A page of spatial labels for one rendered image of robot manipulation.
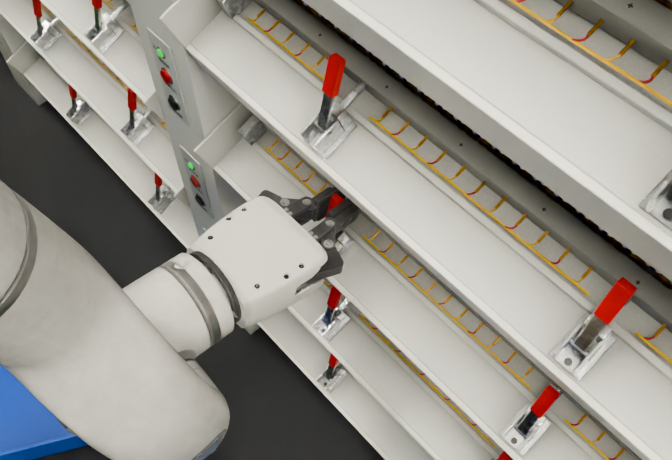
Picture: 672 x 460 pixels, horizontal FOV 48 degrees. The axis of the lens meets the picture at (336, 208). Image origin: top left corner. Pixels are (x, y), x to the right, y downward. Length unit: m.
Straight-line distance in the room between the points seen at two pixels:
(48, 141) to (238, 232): 0.97
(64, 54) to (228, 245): 0.72
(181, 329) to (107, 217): 0.86
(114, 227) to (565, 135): 1.14
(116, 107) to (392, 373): 0.60
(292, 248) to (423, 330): 0.17
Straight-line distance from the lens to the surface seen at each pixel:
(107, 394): 0.52
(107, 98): 1.24
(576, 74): 0.44
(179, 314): 0.63
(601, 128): 0.42
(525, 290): 0.58
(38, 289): 0.42
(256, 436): 1.25
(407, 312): 0.77
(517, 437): 0.75
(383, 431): 1.13
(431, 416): 0.94
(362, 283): 0.79
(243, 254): 0.68
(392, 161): 0.62
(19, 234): 0.40
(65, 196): 1.53
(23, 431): 1.33
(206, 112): 0.82
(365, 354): 0.96
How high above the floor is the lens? 1.19
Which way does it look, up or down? 57 degrees down
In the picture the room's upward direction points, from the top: straight up
